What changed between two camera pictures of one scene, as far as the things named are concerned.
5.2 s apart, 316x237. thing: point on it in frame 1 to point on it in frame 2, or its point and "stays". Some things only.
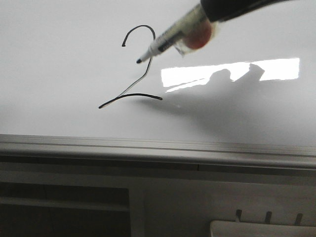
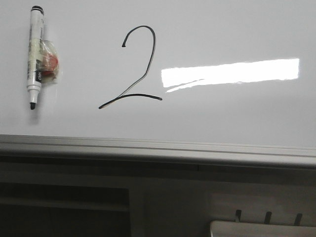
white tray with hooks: x=227 y=228 stays
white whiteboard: x=69 y=68 stays
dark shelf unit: x=28 y=210 stays
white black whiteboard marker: x=187 y=36 to x=34 y=76
